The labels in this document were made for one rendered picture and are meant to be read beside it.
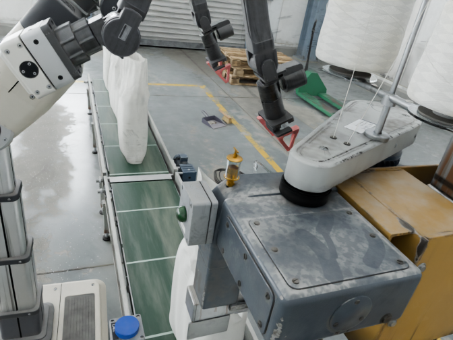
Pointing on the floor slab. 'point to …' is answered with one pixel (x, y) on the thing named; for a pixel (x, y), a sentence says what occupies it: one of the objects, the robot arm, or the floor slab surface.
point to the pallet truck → (317, 88)
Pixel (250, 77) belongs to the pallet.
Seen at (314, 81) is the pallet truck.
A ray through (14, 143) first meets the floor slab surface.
